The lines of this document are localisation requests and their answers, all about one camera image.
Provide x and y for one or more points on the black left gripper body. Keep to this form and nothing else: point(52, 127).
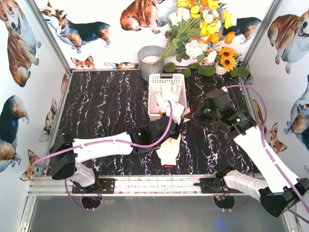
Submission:
point(172, 126)

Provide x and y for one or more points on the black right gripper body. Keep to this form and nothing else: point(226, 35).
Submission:
point(198, 115)

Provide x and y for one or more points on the plain white cotton glove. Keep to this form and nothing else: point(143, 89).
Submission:
point(169, 151)

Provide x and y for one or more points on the blue dotted white glove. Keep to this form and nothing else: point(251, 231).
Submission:
point(159, 99)

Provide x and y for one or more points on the yellow dotted glove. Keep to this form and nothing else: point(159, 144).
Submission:
point(170, 92)

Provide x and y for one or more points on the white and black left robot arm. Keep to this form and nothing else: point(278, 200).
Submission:
point(69, 155)

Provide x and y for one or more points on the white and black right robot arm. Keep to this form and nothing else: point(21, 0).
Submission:
point(281, 188)

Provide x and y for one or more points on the white plastic storage basket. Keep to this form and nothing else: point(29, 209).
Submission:
point(155, 82)

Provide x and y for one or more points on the grey metal bucket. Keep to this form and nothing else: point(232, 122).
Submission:
point(149, 57)

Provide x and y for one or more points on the artificial flower bouquet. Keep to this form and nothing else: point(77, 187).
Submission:
point(203, 30)

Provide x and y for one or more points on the aluminium front rail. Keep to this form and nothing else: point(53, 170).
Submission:
point(141, 185)

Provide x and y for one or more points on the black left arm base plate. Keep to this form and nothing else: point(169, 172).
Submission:
point(102, 185)

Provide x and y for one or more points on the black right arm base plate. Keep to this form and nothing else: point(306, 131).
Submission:
point(213, 185)

